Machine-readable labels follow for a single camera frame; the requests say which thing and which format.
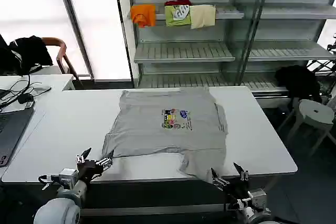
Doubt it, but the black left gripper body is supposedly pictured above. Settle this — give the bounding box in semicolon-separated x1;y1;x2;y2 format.
77;159;103;183

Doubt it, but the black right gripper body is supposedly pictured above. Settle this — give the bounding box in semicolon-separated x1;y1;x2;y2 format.
225;179;252;204

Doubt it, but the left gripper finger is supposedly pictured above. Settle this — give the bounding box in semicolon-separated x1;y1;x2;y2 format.
76;147;92;164
94;156;114;169

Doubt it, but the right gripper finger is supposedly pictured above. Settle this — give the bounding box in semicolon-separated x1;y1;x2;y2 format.
233;162;250;182
211;167;229;187

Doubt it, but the grey printed shirt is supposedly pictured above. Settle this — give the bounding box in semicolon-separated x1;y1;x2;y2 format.
101;86;229;184

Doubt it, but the grey laptop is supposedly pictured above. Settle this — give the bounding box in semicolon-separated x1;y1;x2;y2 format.
0;106;36;167

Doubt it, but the black power adapter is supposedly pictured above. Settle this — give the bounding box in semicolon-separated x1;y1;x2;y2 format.
17;93;35;104

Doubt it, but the white round stool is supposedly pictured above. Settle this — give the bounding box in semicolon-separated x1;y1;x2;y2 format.
277;98;336;157

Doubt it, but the brown wooden chair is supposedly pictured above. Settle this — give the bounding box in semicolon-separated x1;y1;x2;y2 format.
41;37;85;89

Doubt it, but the black garment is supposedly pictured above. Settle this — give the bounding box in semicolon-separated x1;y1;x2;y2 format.
274;65;322;104

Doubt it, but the black jacket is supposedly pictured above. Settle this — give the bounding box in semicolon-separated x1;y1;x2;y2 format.
0;34;54;77

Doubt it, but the grey metal shelf with clothes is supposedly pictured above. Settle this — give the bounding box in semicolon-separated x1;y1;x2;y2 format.
112;0;336;102

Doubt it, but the black folding rack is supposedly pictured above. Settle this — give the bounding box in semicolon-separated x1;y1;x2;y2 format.
306;32;336;99

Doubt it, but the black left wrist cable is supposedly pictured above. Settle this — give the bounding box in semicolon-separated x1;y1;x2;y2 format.
38;173;55;190

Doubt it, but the black desk cable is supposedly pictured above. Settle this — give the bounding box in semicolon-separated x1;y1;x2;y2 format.
0;73;36;110

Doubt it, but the grey window post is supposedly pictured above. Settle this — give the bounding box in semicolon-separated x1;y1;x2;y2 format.
54;0;96;81

